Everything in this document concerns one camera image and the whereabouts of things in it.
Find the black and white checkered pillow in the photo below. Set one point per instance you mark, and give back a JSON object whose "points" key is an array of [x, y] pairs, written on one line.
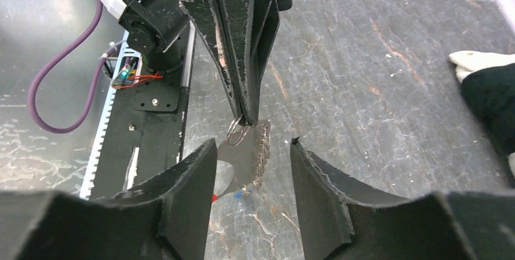
{"points": [[487, 86]]}

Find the key with blue tag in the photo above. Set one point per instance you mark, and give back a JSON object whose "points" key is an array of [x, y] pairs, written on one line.
{"points": [[243, 192]]}

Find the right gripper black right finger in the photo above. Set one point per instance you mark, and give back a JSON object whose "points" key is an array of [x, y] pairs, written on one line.
{"points": [[341, 217]]}

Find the white toothed cable duct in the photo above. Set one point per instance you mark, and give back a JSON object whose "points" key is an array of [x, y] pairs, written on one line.
{"points": [[89, 176]]}

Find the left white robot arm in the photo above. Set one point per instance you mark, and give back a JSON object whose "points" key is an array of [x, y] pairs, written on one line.
{"points": [[153, 25]]}

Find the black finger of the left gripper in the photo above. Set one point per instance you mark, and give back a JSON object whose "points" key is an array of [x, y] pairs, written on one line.
{"points": [[206, 17], [249, 29]]}

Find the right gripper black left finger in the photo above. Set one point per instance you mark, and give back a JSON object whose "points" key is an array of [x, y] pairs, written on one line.
{"points": [[164, 217]]}

